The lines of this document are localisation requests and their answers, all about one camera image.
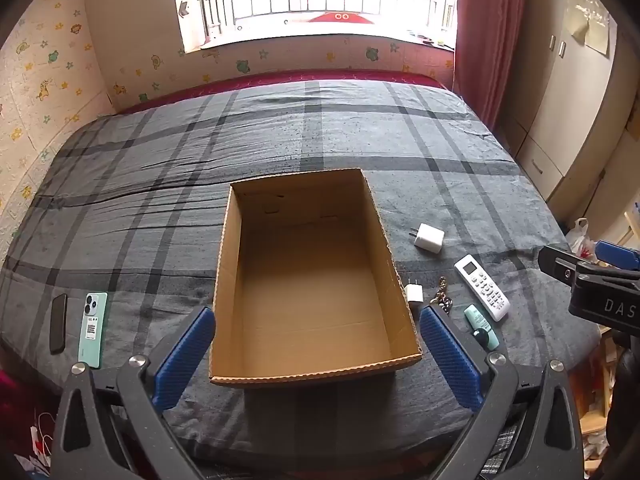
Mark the red paper decoration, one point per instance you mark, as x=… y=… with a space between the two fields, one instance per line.
x=340 y=16

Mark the beige wardrobe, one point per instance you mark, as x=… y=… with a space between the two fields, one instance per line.
x=560 y=110

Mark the green smartphone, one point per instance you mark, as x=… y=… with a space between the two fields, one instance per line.
x=92 y=330

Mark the small white charger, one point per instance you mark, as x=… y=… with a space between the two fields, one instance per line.
x=415 y=294

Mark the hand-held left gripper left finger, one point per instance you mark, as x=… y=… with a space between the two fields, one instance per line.
x=182 y=355

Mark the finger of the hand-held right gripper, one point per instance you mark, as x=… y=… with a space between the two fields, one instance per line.
x=557 y=260
x=617 y=254

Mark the red curtain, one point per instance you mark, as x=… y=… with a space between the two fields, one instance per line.
x=487 y=35

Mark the teal cosmetic tube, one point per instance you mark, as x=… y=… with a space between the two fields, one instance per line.
x=472 y=316

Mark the cardboard box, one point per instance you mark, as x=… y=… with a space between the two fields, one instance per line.
x=310 y=280

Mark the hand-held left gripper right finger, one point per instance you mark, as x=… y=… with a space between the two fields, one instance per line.
x=450 y=355

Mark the red cloth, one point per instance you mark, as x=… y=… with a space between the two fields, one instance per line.
x=12 y=400

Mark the grey plaid blanket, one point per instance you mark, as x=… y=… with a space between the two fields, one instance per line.
x=150 y=185

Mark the black smartphone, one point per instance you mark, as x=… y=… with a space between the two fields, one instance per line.
x=58 y=322

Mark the white plastic bag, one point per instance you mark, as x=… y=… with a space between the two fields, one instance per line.
x=580 y=235

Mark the white remote control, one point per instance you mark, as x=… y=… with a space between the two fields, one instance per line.
x=482 y=287

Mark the paper sheet on wardrobe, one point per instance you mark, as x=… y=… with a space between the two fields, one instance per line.
x=592 y=20

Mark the large white charger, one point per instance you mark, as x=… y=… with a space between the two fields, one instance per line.
x=430 y=239

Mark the red mattress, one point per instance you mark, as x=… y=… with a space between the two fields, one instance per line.
x=300 y=75

